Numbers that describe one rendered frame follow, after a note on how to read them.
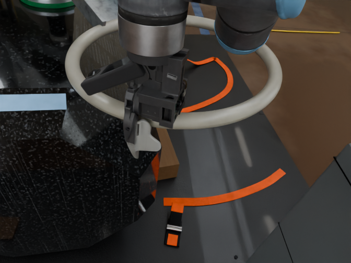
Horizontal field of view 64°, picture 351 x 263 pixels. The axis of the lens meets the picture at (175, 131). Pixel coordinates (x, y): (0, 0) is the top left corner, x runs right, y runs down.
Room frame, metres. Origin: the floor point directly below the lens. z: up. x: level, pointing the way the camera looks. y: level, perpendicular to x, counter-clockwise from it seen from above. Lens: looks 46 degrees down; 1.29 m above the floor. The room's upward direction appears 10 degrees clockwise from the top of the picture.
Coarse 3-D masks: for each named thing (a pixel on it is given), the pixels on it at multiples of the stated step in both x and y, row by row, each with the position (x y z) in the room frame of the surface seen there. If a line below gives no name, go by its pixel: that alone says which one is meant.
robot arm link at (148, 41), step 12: (120, 24) 0.33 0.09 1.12; (132, 24) 0.32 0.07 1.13; (180, 24) 0.34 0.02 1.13; (120, 36) 0.33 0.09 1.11; (132, 36) 0.32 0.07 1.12; (144, 36) 0.31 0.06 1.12; (156, 36) 0.32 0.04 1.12; (168, 36) 0.32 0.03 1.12; (180, 36) 0.34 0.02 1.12; (132, 48) 0.32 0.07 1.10; (144, 48) 0.31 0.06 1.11; (156, 48) 0.32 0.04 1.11; (168, 48) 0.32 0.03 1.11; (180, 48) 0.34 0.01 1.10
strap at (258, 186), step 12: (204, 60) 2.14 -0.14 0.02; (216, 60) 2.17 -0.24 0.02; (228, 72) 2.02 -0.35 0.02; (228, 84) 1.85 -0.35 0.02; (216, 96) 1.67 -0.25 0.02; (192, 108) 1.49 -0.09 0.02; (264, 180) 0.98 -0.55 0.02; (276, 180) 0.99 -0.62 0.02; (240, 192) 0.87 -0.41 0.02; (252, 192) 0.88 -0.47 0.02; (168, 204) 0.72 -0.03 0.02; (192, 204) 0.74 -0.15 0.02; (204, 204) 0.76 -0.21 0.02
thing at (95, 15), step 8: (72, 0) 0.77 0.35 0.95; (80, 0) 0.73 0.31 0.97; (88, 0) 0.73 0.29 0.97; (96, 0) 0.80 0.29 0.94; (104, 0) 0.82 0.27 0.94; (112, 0) 0.83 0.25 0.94; (80, 8) 0.74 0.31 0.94; (88, 8) 0.71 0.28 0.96; (96, 8) 0.77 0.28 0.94; (104, 8) 0.78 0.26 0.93; (112, 8) 0.80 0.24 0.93; (88, 16) 0.71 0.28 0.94; (96, 16) 0.69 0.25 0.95; (104, 16) 0.75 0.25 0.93; (112, 16) 0.76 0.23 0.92; (96, 24) 0.69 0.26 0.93; (104, 24) 0.68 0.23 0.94; (112, 32) 0.71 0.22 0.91
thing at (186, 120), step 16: (192, 16) 0.81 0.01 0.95; (96, 32) 0.64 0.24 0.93; (80, 48) 0.55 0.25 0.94; (272, 64) 0.58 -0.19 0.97; (80, 80) 0.42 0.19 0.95; (272, 80) 0.50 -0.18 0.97; (96, 96) 0.38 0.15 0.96; (256, 96) 0.44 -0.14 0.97; (272, 96) 0.45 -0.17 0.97; (112, 112) 0.35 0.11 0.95; (192, 112) 0.37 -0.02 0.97; (208, 112) 0.37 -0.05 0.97; (224, 112) 0.38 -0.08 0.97; (240, 112) 0.39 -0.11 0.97; (256, 112) 0.41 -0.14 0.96; (176, 128) 0.34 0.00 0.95; (192, 128) 0.34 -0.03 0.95
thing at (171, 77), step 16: (144, 64) 0.32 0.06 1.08; (160, 64) 0.33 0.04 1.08; (176, 64) 0.33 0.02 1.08; (144, 80) 0.34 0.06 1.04; (160, 80) 0.34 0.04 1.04; (176, 80) 0.33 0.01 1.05; (128, 96) 0.32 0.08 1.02; (144, 96) 0.32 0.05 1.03; (160, 96) 0.32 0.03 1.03; (176, 96) 0.33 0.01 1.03; (144, 112) 0.33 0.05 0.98; (160, 112) 0.31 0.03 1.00; (176, 112) 0.33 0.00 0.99
